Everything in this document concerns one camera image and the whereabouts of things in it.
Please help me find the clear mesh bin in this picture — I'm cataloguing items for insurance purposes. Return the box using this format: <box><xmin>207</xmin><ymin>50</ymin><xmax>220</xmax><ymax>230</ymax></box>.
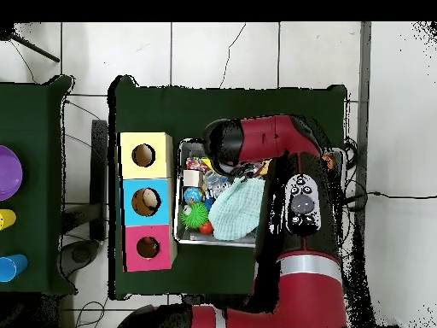
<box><xmin>174</xmin><ymin>139</ymin><xmax>346</xmax><ymax>253</ymax></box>

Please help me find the dark green tablecloth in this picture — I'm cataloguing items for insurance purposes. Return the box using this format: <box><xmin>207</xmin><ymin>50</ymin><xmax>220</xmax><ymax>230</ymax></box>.
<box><xmin>108</xmin><ymin>74</ymin><xmax>349</xmax><ymax>302</ymax></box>

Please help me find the mint green muslin cloth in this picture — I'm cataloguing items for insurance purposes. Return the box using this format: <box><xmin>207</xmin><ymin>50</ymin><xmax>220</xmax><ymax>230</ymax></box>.
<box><xmin>207</xmin><ymin>177</ymin><xmax>266</xmax><ymax>243</ymax></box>

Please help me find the blue globe ball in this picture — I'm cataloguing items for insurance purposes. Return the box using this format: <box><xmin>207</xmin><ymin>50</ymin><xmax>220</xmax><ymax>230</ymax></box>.
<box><xmin>184</xmin><ymin>186</ymin><xmax>204</xmax><ymax>205</ymax></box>

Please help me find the red ball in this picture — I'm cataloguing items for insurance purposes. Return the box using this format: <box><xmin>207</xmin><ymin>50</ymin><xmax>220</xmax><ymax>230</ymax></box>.
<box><xmin>198</xmin><ymin>220</ymin><xmax>216</xmax><ymax>237</ymax></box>

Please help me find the yellow cup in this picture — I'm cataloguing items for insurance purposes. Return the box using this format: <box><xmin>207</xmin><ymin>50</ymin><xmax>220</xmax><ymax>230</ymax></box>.
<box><xmin>0</xmin><ymin>208</ymin><xmax>18</xmax><ymax>231</ymax></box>

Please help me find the purple plate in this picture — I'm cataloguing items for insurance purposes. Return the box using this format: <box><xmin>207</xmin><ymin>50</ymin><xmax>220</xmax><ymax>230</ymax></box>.
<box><xmin>0</xmin><ymin>144</ymin><xmax>25</xmax><ymax>202</ymax></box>

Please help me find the plain wooden block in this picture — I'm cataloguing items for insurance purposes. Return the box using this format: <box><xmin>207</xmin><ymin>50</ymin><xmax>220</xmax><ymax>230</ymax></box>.
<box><xmin>182</xmin><ymin>168</ymin><xmax>203</xmax><ymax>188</ymax></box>

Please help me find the blue cup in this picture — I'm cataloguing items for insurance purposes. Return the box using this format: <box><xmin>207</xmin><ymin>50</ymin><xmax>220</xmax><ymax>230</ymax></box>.
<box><xmin>0</xmin><ymin>254</ymin><xmax>29</xmax><ymax>284</ymax></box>

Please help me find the green spiky ball with eyes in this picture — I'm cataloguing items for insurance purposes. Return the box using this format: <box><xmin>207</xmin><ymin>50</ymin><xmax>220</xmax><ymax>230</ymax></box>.
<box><xmin>181</xmin><ymin>201</ymin><xmax>212</xmax><ymax>230</ymax></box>

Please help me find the black tripod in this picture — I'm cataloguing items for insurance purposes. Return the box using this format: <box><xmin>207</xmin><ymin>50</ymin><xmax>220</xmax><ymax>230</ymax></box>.
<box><xmin>0</xmin><ymin>23</ymin><xmax>61</xmax><ymax>64</ymax></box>

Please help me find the wooden box with three holes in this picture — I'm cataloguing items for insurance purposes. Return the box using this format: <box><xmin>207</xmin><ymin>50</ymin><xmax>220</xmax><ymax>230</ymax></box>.
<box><xmin>119</xmin><ymin>132</ymin><xmax>178</xmax><ymax>273</ymax></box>

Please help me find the dark green side table cloth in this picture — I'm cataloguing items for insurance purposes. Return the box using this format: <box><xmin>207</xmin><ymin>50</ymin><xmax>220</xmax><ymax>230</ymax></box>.
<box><xmin>0</xmin><ymin>74</ymin><xmax>76</xmax><ymax>296</ymax></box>

